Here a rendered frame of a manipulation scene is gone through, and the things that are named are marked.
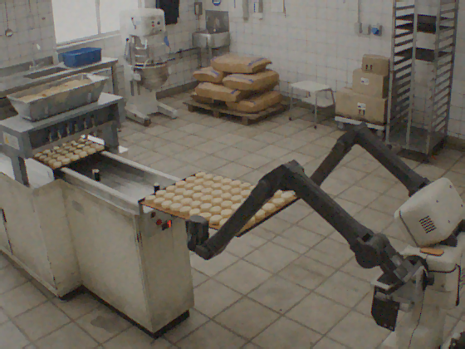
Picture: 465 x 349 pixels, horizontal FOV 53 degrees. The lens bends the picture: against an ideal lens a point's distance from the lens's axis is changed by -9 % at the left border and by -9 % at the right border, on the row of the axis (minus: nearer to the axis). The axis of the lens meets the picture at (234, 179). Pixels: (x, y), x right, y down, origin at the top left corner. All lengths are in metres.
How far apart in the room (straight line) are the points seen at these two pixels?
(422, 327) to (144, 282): 1.46
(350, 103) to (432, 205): 4.28
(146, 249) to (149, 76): 3.80
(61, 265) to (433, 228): 2.27
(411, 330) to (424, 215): 0.44
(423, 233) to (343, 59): 4.83
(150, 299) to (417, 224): 1.61
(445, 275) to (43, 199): 2.18
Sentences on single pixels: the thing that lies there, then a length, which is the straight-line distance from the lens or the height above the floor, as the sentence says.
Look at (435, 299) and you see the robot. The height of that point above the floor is 0.97.
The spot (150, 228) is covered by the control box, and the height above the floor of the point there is 0.75.
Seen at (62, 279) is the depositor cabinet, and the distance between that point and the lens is 3.22.
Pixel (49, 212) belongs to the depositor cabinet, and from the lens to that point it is 2.99.
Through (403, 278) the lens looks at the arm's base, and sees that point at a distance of 1.45.
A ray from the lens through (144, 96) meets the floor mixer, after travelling 6.57.
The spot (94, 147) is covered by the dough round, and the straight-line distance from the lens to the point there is 3.13.
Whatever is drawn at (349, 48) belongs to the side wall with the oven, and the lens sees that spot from 6.17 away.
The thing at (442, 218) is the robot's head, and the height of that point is 1.27.
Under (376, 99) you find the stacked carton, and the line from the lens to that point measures 5.59.
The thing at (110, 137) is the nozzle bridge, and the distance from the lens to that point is 3.28.
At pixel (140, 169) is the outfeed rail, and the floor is 0.89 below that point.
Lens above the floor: 1.98
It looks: 25 degrees down
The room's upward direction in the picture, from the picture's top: 2 degrees counter-clockwise
